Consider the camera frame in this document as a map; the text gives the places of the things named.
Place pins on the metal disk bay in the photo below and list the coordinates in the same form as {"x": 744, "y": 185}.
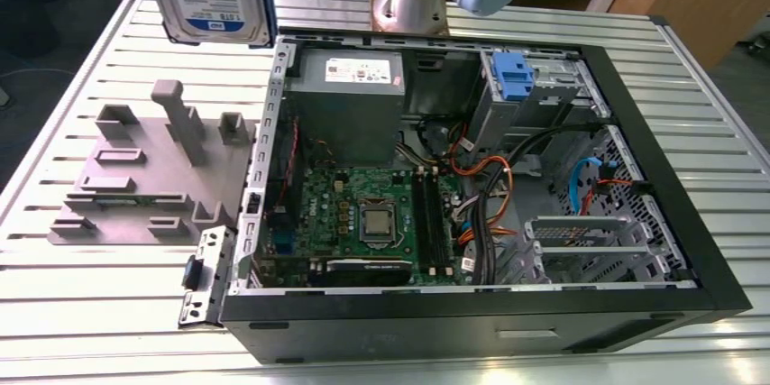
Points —
{"x": 579, "y": 222}

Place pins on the green motherboard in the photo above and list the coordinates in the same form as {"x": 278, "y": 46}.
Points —
{"x": 337, "y": 186}

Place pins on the silver CPU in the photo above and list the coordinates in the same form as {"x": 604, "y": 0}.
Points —
{"x": 380, "y": 221}

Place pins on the grey power supply unit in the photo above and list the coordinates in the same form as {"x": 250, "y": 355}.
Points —
{"x": 344, "y": 123}

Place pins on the black RAM slot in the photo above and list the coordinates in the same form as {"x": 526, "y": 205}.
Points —
{"x": 424, "y": 222}
{"x": 432, "y": 222}
{"x": 438, "y": 222}

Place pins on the CPU socket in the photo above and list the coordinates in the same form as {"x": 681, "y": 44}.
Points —
{"x": 376, "y": 241}

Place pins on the black graphics card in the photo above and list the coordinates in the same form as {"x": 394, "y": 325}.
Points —
{"x": 368, "y": 270}

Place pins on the blue plastic drive latch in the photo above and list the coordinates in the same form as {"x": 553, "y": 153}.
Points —
{"x": 512, "y": 83}

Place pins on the metal optical drive cage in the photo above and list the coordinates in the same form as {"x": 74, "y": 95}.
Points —
{"x": 541, "y": 101}

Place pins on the black PC case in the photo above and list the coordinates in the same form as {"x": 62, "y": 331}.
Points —
{"x": 421, "y": 335}

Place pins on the grey parts rack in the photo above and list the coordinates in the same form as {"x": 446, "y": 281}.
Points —
{"x": 157, "y": 204}

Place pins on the green RAM stick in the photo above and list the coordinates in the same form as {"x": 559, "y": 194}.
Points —
{"x": 130, "y": 200}

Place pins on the metal card retainer bracket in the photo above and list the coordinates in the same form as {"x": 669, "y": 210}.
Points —
{"x": 212, "y": 241}

